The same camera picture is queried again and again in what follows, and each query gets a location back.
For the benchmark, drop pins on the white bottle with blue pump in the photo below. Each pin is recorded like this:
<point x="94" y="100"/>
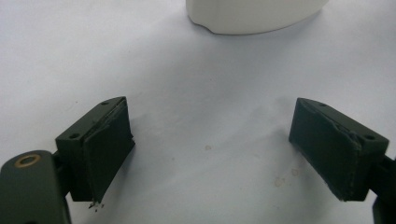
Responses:
<point x="255" y="15"/>

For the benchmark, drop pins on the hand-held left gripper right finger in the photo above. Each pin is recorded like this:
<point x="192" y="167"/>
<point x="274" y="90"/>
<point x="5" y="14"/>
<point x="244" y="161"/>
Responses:
<point x="333" y="149"/>

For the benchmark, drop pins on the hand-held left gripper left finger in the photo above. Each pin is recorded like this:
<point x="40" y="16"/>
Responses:
<point x="99" y="149"/>

